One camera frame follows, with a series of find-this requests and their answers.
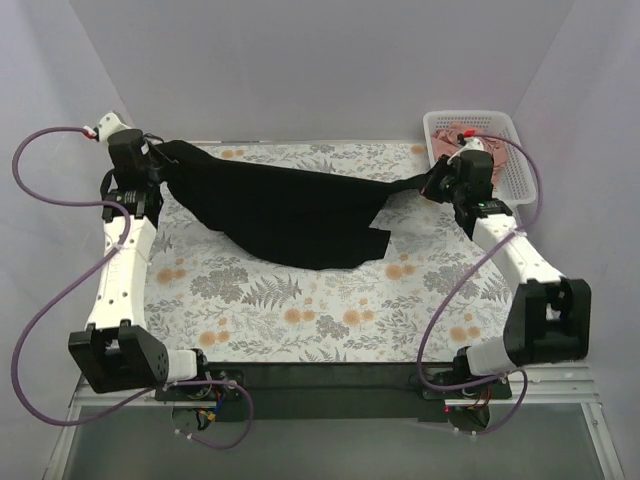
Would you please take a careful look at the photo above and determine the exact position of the black t shirt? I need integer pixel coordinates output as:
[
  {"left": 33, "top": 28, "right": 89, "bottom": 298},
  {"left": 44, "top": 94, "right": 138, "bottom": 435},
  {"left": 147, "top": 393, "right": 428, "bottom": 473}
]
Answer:
[{"left": 158, "top": 140, "right": 426, "bottom": 270}]

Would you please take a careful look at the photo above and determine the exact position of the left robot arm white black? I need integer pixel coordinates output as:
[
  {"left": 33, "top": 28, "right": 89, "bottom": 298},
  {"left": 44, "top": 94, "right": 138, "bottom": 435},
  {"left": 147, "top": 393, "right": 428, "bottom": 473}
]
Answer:
[{"left": 68, "top": 127, "right": 204, "bottom": 393}]

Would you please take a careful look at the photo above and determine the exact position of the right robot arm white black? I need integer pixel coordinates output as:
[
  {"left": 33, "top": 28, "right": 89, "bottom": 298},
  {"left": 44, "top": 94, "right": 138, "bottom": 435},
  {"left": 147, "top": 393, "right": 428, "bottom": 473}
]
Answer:
[{"left": 422, "top": 150, "right": 592, "bottom": 385}]

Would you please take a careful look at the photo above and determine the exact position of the pink t shirt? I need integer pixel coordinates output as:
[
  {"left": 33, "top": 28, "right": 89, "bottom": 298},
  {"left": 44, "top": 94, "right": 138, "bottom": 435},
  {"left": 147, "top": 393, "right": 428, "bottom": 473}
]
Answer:
[{"left": 431, "top": 122, "right": 508, "bottom": 186}]

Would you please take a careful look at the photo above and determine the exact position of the white plastic basket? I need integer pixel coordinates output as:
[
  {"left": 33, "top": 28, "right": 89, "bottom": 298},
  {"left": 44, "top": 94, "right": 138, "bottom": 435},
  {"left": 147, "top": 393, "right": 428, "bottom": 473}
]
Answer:
[{"left": 423, "top": 110, "right": 537, "bottom": 207}]

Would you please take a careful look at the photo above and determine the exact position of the floral tablecloth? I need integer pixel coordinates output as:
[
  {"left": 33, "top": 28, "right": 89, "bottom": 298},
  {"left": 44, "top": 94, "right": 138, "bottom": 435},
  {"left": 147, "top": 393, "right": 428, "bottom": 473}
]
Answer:
[{"left": 142, "top": 142, "right": 524, "bottom": 364}]

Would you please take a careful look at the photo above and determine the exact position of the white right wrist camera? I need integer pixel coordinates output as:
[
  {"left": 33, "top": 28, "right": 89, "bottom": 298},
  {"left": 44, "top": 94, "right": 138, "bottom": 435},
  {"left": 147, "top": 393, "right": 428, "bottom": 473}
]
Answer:
[{"left": 451, "top": 130, "right": 486, "bottom": 158}]

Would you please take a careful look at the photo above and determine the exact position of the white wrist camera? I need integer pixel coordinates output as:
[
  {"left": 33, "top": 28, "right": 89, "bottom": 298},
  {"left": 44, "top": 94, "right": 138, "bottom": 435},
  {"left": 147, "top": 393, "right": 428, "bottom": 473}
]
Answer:
[
  {"left": 451, "top": 130, "right": 486, "bottom": 158},
  {"left": 82, "top": 111, "right": 131, "bottom": 145}
]

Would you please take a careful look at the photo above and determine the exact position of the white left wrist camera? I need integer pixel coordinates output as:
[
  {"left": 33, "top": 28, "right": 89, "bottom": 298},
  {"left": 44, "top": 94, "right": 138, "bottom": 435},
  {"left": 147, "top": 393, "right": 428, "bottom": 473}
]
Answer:
[{"left": 82, "top": 111, "right": 131, "bottom": 145}]

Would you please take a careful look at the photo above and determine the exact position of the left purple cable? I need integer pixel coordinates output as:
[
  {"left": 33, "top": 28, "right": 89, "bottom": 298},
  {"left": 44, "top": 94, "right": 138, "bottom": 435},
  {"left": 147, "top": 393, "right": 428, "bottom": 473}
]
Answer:
[{"left": 10, "top": 126, "right": 255, "bottom": 450}]

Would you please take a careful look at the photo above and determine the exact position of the aluminium frame rail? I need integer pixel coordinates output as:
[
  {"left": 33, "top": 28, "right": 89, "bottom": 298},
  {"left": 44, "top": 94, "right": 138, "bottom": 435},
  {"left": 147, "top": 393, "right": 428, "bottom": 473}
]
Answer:
[{"left": 46, "top": 367, "right": 625, "bottom": 479}]

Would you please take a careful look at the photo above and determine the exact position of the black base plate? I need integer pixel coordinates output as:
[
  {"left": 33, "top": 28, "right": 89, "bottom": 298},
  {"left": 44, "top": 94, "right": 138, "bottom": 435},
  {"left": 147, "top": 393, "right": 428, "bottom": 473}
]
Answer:
[{"left": 154, "top": 363, "right": 512, "bottom": 424}]

